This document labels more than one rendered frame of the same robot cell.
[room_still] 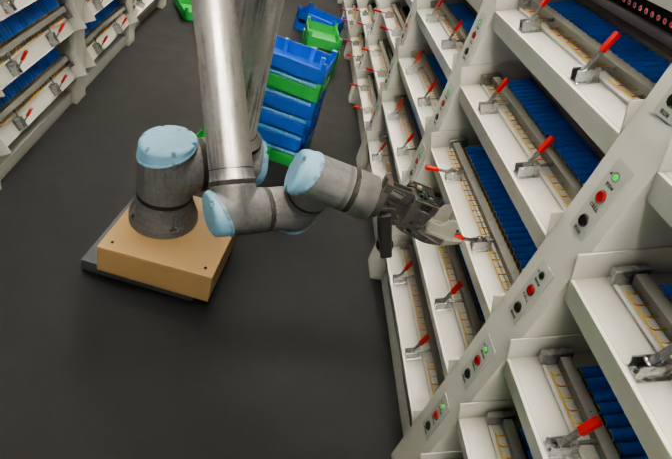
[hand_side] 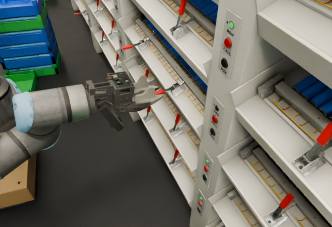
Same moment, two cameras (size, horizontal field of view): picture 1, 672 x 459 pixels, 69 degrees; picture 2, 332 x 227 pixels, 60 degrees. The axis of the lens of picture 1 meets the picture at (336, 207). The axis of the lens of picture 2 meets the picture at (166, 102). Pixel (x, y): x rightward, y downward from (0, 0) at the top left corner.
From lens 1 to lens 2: 0.29 m
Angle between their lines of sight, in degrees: 13
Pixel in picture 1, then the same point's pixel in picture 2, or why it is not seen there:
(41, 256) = not seen: outside the picture
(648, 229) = (269, 52)
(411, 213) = (117, 98)
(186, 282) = (12, 197)
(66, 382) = not seen: outside the picture
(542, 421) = (258, 202)
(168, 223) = not seen: outside the picture
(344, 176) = (53, 101)
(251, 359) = (81, 217)
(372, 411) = (168, 205)
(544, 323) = (232, 137)
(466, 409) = (214, 199)
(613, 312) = (270, 122)
